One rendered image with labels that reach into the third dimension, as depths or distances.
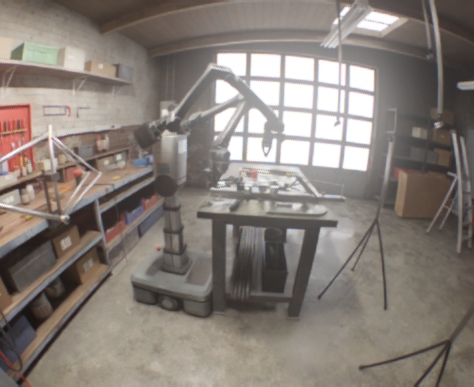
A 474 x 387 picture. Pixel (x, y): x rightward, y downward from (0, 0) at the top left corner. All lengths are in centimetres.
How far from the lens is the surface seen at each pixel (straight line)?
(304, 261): 148
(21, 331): 176
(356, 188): 507
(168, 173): 144
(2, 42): 209
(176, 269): 176
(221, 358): 156
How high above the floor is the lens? 135
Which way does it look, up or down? 18 degrees down
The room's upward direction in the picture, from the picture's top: 2 degrees clockwise
